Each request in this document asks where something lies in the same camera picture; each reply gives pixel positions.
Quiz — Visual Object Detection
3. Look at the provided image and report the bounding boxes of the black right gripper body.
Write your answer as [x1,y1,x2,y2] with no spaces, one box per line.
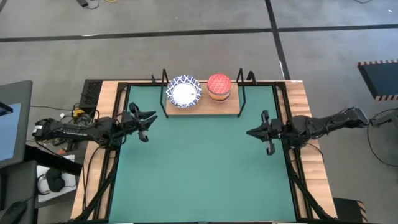
[261,110,282,156]

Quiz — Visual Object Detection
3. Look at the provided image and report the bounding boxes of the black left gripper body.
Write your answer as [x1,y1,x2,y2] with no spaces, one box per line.
[119,101,149,143]

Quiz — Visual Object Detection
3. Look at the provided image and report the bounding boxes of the blue rimmed paper plate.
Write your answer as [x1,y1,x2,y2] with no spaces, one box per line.
[165,74,203,109]

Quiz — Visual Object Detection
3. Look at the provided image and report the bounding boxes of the yellow patterned bowl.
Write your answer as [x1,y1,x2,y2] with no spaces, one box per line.
[207,90,232,102]

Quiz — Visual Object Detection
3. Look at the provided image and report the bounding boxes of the bowl with red inside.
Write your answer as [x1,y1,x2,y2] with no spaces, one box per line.
[206,73,233,96]

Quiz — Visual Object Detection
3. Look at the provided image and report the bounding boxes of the wooden shelf with black legs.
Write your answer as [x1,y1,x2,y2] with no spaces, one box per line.
[151,68,257,118]

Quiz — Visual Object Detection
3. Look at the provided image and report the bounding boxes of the black perforated box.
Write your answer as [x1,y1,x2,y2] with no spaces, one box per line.
[79,79,103,110]

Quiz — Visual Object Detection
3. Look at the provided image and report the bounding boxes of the green table mat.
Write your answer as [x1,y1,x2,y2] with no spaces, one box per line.
[108,84,297,223]

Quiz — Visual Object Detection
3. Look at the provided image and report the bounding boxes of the white paper sheet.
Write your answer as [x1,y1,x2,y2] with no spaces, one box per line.
[36,154,78,203]

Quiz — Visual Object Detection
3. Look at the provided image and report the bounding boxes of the black headphones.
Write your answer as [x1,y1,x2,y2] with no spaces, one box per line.
[45,167,67,193]

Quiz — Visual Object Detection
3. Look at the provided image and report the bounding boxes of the black hazard striped box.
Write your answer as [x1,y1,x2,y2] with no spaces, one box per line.
[332,197,369,224]

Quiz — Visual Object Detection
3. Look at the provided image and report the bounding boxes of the grey monitor with blue screen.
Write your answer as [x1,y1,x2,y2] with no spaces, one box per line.
[0,80,34,169]

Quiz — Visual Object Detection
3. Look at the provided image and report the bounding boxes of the blue hazard striped platform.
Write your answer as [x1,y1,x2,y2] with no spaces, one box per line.
[356,59,398,102]

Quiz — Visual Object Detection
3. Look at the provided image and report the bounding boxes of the black floor power adapter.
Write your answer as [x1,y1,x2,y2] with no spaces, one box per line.
[76,0,101,10]

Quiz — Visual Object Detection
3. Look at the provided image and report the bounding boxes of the black metal table frame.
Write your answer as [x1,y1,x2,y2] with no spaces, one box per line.
[70,79,338,224]

